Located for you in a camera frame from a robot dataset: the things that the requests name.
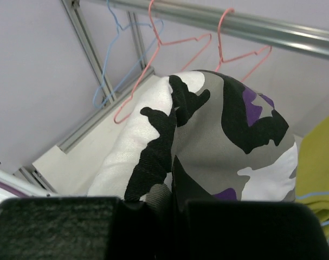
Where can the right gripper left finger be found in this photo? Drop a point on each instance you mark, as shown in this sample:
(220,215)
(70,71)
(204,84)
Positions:
(75,228)

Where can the olive yellow trousers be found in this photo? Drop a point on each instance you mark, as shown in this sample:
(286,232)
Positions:
(313,165)

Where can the aluminium hanging rail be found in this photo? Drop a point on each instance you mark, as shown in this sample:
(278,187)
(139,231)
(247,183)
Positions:
(302,39)

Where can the purple white patterned trousers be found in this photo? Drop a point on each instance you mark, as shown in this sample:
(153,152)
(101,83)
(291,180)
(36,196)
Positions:
(204,133)

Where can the aluminium frame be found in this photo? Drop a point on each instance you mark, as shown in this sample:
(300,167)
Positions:
(70,166)

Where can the light blue wire hanger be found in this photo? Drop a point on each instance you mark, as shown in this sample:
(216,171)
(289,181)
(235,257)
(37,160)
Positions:
(121,59)

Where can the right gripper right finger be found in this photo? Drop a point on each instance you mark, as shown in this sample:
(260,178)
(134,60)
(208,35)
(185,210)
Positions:
(208,228)

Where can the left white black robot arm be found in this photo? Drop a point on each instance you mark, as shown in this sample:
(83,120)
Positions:
(14,187)

